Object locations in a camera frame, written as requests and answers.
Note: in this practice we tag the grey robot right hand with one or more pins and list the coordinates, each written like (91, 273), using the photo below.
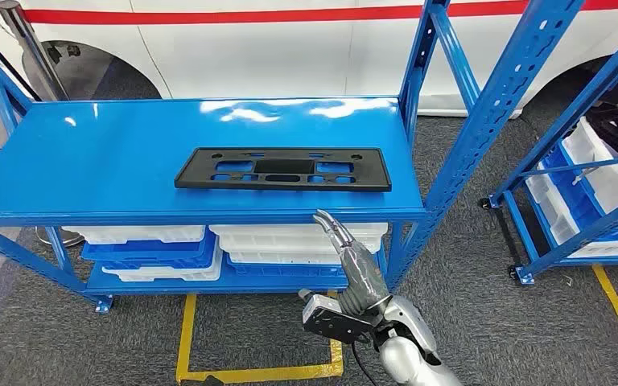
(359, 271)

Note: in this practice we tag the black plastic frame part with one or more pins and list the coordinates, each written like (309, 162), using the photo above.
(282, 167)

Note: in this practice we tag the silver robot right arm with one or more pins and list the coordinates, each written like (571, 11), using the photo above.
(410, 362)

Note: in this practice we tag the blue wheeled shelf rack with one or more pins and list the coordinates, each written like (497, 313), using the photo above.
(554, 136)

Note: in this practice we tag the blue metal shelf rack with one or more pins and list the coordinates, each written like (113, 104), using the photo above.
(101, 160)

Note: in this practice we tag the black curved car part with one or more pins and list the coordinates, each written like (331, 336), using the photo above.
(615, 130)

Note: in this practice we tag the blue plastic bin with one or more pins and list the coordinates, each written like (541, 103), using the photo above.
(144, 253)
(575, 200)
(287, 270)

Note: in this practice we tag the white car with red stripe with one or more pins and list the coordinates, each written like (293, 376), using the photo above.
(261, 53)

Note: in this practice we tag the black barrier belt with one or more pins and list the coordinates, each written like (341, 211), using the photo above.
(5, 60)

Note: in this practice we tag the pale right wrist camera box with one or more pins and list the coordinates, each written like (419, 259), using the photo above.
(322, 306)

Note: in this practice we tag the silver stanchion post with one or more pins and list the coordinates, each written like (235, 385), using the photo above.
(26, 37)

